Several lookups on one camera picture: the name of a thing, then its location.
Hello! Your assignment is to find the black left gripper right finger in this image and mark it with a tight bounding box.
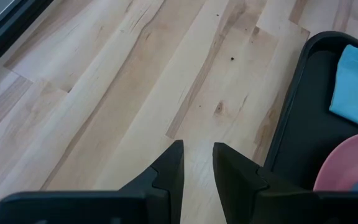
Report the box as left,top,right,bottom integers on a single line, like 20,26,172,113
212,142,315,224

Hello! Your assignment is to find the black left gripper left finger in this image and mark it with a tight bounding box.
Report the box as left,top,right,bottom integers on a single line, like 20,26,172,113
119,139,185,224

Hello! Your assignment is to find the black plastic tray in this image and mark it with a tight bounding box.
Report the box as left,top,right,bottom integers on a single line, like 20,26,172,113
264,30,358,191

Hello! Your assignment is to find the pink plate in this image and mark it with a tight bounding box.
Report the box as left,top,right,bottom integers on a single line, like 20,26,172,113
313,130,358,192

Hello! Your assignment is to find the black metal table frame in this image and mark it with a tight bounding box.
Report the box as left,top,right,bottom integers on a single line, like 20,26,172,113
0,0,55,78

